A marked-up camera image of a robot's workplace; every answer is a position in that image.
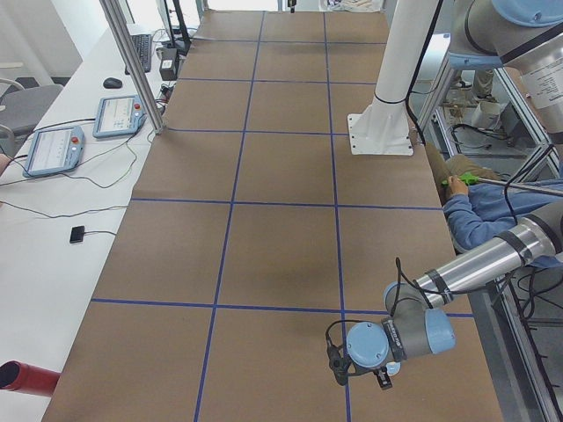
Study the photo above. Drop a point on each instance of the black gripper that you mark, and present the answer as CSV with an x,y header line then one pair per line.
x,y
383,378

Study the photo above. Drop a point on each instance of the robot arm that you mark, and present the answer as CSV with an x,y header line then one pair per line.
x,y
522,35
416,325

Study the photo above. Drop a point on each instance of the person in blue sweater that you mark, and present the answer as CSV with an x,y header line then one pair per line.
x,y
477,213

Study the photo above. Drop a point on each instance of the small black puck device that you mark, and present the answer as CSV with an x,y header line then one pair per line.
x,y
77,234

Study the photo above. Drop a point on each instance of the red cylinder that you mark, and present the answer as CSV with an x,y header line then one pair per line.
x,y
28,379

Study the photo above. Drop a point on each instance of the far teach pendant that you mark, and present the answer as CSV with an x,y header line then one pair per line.
x,y
118,116

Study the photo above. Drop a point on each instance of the teach pendant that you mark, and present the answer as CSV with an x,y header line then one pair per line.
x,y
54,151
118,116

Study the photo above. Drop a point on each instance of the black power adapter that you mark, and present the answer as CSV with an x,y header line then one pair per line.
x,y
169,64

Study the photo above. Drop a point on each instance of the near teach pendant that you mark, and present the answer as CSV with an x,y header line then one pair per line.
x,y
54,151

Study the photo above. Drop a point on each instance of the black computer mouse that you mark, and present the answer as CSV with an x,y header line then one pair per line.
x,y
112,83

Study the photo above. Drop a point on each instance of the black keyboard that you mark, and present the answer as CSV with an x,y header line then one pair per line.
x,y
143,47

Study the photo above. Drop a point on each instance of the grey office chair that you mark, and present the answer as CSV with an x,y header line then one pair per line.
x,y
21,111

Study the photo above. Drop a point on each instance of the green handled tool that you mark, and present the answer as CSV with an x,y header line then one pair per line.
x,y
469,179

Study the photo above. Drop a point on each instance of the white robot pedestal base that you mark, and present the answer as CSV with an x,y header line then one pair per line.
x,y
382,129

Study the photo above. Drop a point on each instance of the aluminium frame post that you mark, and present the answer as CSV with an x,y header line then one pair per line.
x,y
119,28

